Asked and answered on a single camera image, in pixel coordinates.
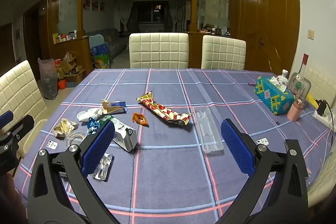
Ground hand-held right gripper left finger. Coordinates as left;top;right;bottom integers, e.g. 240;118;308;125
28;120;116;224

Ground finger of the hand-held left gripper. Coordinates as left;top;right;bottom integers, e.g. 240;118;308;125
0;114;35;151
0;110;14;132

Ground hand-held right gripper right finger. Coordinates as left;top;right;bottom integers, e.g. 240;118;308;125
210;118;309;224

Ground blue foil wrapper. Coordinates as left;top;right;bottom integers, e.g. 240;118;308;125
87;118;102;135

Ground silver blister pack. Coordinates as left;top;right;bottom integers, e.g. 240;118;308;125
92;153;114;182

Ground green and white milk carton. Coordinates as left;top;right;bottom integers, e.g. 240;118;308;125
98;114;138;152

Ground clear round plastic lid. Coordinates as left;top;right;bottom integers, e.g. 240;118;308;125
64;131;86;146

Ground white plastic bag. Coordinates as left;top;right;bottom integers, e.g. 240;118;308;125
77;107;104;122

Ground clear plastic tray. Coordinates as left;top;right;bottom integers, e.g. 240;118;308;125
193;106;223;153

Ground beige paper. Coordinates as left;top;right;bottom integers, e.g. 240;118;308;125
52;118;78;138

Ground torn blue and white carton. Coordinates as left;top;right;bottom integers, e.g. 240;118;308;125
101;99;128;115

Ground orange foil wrapper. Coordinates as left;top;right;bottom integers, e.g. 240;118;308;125
131;112;149;126

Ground red and yellow snack wrapper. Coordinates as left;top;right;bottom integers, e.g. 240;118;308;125
136;91;193;125

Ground cream quilted dining chair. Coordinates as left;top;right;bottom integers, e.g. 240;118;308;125
0;60;49;161
129;33;189;69
201;35;246;70
304;66;336;109

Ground clear plastic bag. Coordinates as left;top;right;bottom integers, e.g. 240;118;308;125
37;58;59;100

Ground beaded teal tissue box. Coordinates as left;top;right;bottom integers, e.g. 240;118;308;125
256;76;294;115

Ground pink cup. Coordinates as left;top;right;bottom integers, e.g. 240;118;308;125
287;99;306;121

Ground blue plaid tablecloth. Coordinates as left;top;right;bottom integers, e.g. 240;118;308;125
13;68;332;224

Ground pile of cardboard boxes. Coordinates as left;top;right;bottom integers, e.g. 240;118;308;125
54;56;87;84

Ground small white bottle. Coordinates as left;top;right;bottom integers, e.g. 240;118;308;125
278;70;289;85

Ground clear glass jar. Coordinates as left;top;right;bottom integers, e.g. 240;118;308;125
289;72;312;106

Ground colourful printed bag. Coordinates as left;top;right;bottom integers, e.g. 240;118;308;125
91;46;111;69

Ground yellow paper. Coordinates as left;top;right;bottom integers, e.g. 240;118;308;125
307;94;319;107

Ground white power strip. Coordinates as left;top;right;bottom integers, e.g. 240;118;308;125
313;111;335;128

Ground black charger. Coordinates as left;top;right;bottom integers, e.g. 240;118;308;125
316;99;328;117

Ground group of small bottles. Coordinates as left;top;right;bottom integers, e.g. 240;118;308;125
52;30;78;43

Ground grey sofa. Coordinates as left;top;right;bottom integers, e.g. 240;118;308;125
87;28;129;59

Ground clear bottle with red cap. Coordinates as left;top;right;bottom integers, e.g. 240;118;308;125
296;54;310;77

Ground patterned curtain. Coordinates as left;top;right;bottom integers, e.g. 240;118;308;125
168;0;184;33
119;0;132;31

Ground wooden double door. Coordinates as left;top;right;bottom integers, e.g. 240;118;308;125
238;0;301;76

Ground dark window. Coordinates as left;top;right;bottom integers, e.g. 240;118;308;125
131;1;170;24

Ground white display cabinet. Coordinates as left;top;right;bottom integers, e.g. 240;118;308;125
198;0;229;28

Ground wall pictures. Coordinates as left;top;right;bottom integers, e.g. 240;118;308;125
83;0;105;11

